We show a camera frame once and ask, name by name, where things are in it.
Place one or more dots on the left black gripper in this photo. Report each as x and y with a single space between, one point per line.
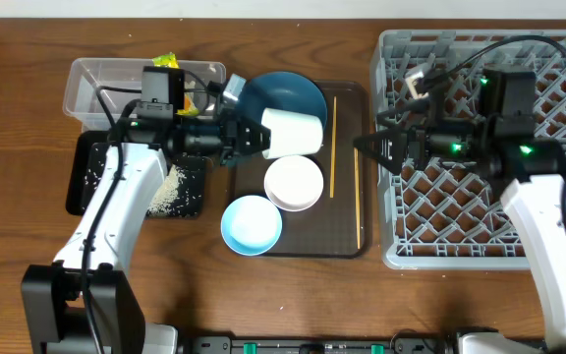
232 139

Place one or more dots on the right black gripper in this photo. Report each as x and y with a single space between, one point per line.
419 133

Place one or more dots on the white cup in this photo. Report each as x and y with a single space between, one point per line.
291 133

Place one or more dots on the dark blue plate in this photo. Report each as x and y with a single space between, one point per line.
282 90

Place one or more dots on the pink white bowl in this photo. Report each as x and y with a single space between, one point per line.
293 183

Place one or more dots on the light blue bowl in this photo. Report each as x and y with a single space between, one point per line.
251 225

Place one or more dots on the pile of rice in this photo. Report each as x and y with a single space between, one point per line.
180 195

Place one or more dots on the green yellow snack wrapper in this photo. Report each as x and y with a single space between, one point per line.
182 101

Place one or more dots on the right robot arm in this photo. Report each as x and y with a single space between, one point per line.
526 172

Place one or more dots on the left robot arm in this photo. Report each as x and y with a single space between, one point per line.
83 301

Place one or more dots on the black waste tray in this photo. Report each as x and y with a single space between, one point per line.
84 142

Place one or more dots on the grey dishwasher rack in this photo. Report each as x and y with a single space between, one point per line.
444 216

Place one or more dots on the clear plastic waste bin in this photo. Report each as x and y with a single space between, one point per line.
123 79

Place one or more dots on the right wooden chopstick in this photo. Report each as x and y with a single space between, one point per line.
357 199

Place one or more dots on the wooden chopstick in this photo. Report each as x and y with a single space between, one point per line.
357 199
333 148

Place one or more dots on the left wooden chopstick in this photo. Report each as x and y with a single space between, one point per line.
333 148

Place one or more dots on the brown serving tray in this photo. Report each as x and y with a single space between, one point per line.
328 228

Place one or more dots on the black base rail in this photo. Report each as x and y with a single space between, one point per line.
405 342

